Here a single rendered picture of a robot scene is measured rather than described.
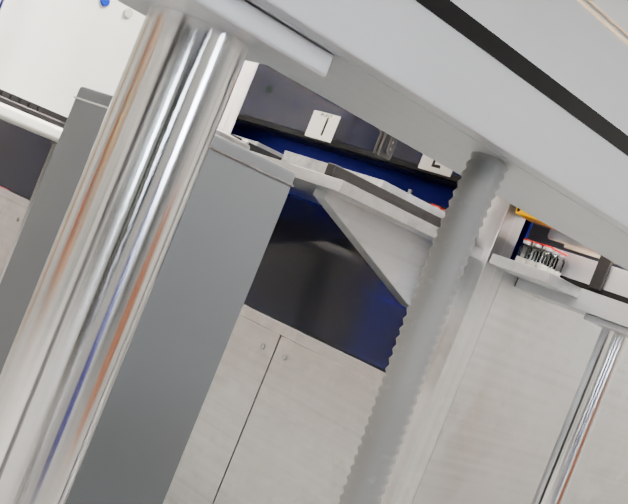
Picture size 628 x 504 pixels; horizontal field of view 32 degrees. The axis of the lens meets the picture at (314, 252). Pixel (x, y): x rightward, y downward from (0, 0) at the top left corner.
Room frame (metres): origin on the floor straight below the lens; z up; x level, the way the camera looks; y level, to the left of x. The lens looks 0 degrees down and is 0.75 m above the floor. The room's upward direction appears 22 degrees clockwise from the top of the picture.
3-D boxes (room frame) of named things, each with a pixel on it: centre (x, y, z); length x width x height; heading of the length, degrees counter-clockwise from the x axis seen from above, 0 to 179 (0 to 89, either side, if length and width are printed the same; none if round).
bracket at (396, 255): (1.93, -0.09, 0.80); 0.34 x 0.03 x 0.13; 135
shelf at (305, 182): (2.11, 0.08, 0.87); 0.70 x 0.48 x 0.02; 45
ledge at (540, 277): (1.97, -0.39, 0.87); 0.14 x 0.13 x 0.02; 135
